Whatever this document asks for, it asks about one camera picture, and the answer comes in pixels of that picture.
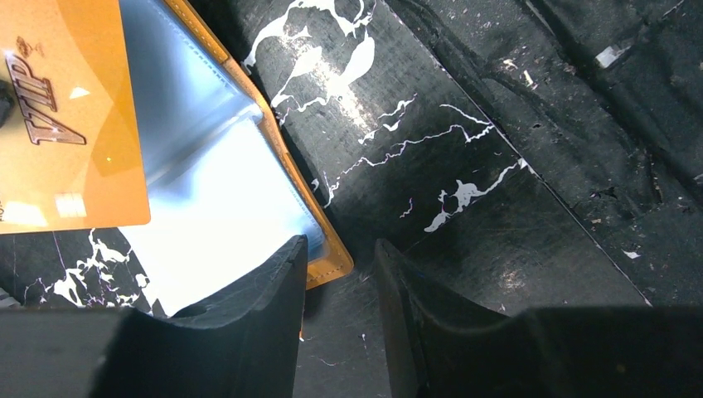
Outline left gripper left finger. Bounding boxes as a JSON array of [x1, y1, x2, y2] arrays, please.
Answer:
[[1, 235, 308, 397]]

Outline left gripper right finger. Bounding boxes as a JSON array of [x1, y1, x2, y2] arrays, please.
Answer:
[[375, 240, 702, 397]]

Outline orange leather card holder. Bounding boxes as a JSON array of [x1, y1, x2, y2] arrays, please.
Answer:
[[119, 1, 353, 317]]

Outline orange credit card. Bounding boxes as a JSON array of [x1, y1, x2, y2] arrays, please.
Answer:
[[1, 1, 151, 234]]

